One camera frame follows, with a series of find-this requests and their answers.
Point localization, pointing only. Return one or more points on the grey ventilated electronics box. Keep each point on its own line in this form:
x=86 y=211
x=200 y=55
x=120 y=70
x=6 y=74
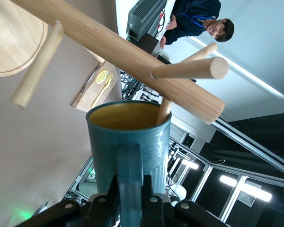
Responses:
x=144 y=16

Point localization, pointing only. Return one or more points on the person in dark jacket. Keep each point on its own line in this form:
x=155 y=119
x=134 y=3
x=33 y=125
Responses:
x=194 y=14

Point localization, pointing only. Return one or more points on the ceiling air vent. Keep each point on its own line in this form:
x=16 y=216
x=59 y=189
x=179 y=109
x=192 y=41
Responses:
x=248 y=197

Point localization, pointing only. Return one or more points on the rectangular ceiling light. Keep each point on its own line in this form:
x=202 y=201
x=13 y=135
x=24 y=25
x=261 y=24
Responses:
x=190 y=164
x=229 y=180

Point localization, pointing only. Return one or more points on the teal cup with yellow inside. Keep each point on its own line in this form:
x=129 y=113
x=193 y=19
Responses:
x=109 y=146

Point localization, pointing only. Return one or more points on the black box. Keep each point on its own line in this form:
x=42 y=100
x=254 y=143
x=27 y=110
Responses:
x=149 y=45

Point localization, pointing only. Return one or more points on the aluminium frame strut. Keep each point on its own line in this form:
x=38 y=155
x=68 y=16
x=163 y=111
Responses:
x=251 y=146

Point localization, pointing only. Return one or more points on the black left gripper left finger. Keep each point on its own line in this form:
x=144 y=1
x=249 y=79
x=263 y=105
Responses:
x=85 y=212

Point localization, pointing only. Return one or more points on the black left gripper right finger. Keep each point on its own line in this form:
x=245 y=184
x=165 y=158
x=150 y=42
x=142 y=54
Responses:
x=161 y=210

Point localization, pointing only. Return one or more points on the yellow plastic fork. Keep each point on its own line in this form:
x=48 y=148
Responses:
x=101 y=93

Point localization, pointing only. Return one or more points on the wooden cup rack with pegs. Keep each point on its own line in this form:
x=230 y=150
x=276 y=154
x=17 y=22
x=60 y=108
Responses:
x=123 y=52

